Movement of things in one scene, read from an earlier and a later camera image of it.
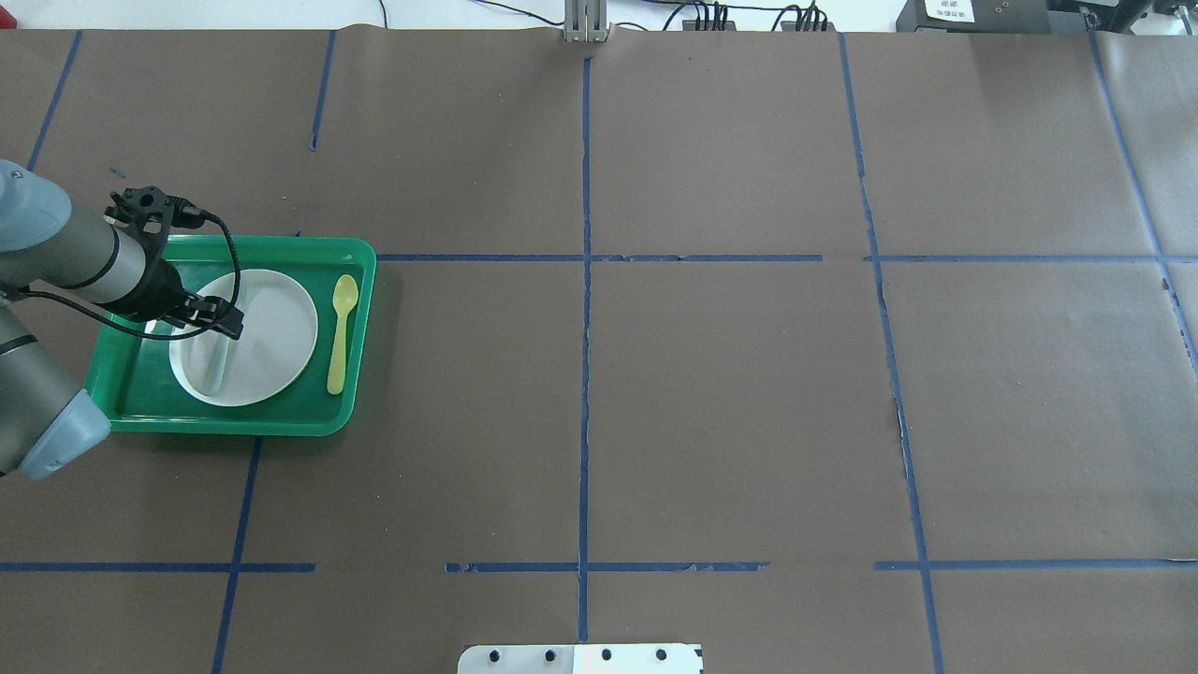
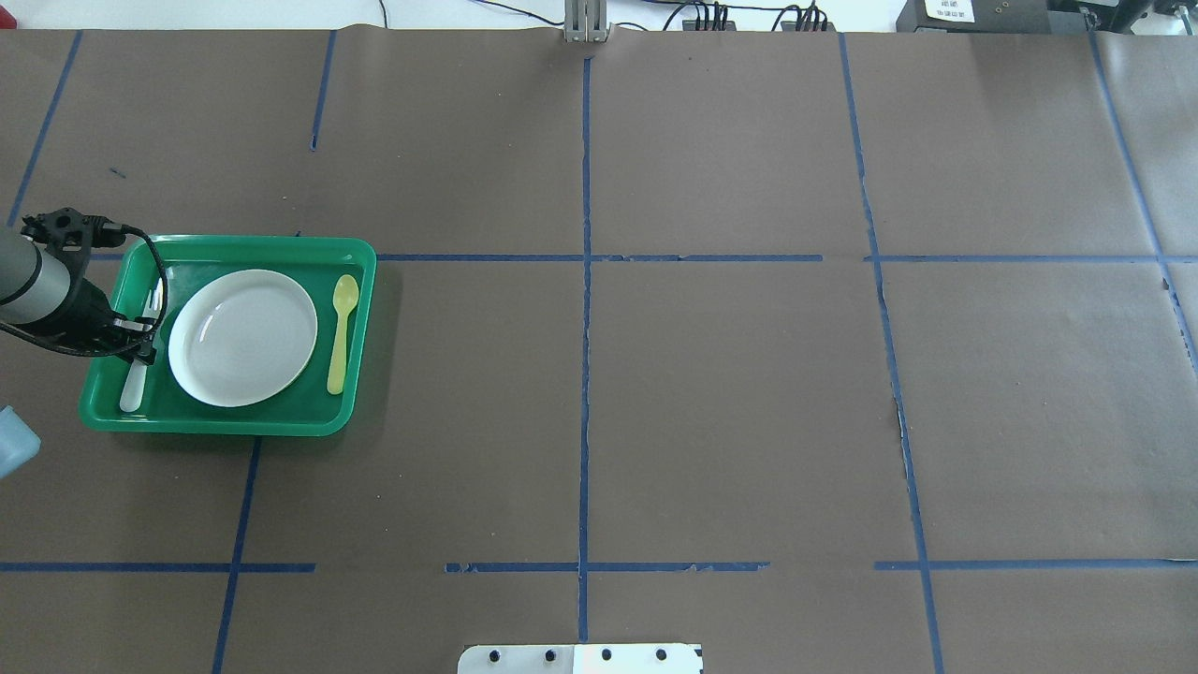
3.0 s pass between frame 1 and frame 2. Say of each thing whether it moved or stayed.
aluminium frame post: stayed
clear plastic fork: moved
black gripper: moved
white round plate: stayed
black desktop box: stayed
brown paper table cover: stayed
